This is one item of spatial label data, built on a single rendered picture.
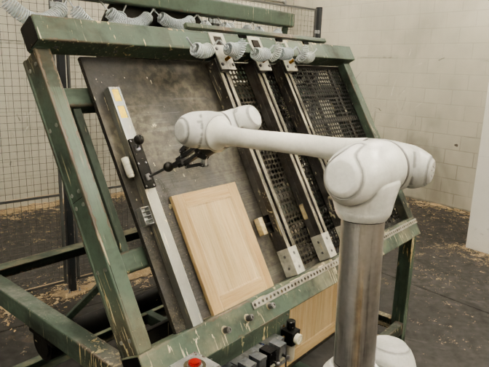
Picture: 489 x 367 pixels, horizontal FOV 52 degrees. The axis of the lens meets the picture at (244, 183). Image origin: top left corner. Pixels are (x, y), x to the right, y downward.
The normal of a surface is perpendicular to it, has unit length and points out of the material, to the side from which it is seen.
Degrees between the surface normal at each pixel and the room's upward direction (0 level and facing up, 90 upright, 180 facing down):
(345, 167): 87
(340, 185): 82
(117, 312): 90
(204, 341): 60
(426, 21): 90
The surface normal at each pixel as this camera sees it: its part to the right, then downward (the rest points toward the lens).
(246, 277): 0.67, -0.34
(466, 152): -0.76, 0.13
